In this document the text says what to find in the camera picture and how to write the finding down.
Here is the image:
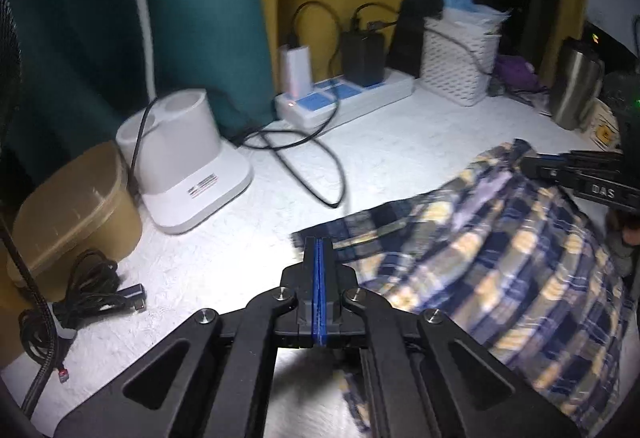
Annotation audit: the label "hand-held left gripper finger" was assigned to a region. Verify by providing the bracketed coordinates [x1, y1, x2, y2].
[52, 237, 319, 438]
[318, 237, 584, 438]

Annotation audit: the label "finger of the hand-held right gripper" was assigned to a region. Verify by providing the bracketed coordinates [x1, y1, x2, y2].
[521, 150, 626, 184]

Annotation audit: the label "blue yellow plaid pants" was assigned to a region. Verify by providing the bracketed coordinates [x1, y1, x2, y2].
[291, 139, 629, 434]

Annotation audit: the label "person's right hand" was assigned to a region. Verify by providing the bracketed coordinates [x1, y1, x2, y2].
[606, 210, 640, 275]

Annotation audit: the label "cream printed mug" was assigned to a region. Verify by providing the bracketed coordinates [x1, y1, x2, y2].
[582, 98, 624, 152]

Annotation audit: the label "steel tumbler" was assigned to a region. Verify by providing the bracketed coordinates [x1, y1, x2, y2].
[549, 37, 606, 132]

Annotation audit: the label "purple cloth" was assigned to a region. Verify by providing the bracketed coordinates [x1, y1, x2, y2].
[492, 54, 544, 92]

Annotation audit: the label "white woven basket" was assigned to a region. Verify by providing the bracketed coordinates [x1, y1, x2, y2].
[420, 15, 502, 108]

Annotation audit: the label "white desk lamp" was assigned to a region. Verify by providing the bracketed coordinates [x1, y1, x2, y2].
[116, 0, 254, 235]

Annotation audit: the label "blue plastic bags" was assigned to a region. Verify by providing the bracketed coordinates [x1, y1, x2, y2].
[440, 0, 514, 37]

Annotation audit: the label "white power strip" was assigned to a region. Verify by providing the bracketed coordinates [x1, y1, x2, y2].
[274, 69, 416, 129]

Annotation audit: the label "white charger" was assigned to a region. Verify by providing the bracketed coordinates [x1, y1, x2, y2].
[279, 45, 315, 97]

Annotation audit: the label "black charger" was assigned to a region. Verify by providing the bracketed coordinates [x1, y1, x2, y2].
[341, 30, 388, 88]

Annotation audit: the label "tan lidded container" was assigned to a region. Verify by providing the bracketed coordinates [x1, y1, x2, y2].
[12, 140, 144, 289]

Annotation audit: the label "teal curtain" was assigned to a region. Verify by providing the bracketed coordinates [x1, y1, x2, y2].
[10, 0, 276, 169]

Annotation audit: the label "black power strip cable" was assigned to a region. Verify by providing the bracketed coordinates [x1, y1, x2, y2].
[225, 95, 349, 210]

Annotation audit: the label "black coiled cable bundle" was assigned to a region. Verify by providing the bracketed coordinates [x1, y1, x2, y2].
[17, 248, 149, 369]

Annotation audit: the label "black charger cable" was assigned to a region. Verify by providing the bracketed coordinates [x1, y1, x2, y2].
[289, 0, 347, 69]
[352, 2, 401, 35]

